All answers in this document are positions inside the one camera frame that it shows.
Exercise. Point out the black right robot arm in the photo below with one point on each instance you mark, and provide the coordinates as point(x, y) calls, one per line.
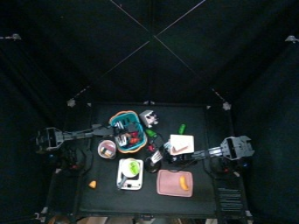
point(234, 147)

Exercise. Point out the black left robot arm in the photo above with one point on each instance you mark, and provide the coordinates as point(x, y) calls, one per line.
point(70, 135)

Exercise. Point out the red toy food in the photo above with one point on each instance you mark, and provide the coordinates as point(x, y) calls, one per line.
point(134, 140)

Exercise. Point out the small red toy piece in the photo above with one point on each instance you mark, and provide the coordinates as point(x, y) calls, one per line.
point(152, 148)

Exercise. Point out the black lid with knob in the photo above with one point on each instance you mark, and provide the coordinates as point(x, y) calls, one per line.
point(152, 166)

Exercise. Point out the teal basket with orange rim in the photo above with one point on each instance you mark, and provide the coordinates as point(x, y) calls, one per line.
point(129, 116)

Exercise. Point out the wooden box with red drawer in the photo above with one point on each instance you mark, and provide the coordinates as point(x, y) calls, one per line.
point(182, 143)

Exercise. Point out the pink bowl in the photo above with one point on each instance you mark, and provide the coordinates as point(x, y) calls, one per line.
point(105, 145)

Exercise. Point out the brown toy food piece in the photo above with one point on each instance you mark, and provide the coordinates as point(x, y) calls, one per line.
point(106, 151)

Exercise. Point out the small green toy vegetable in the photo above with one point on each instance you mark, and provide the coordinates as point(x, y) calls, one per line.
point(152, 133)

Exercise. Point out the light green toy vegetable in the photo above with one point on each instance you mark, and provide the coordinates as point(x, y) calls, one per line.
point(134, 167)

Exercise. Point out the green toy cucumber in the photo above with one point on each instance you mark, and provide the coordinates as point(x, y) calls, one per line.
point(182, 129)

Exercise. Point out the white toy cube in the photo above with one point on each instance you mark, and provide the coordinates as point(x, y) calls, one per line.
point(148, 118)

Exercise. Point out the yellow toy food piece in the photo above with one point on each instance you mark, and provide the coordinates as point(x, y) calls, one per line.
point(185, 183)

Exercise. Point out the pink cutting board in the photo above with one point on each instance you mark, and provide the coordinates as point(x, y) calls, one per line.
point(170, 183)

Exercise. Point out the white kitchen scale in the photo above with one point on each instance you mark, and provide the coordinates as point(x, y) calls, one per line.
point(133, 183)

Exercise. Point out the small orange toy piece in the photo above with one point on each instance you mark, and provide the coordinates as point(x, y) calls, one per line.
point(93, 184)

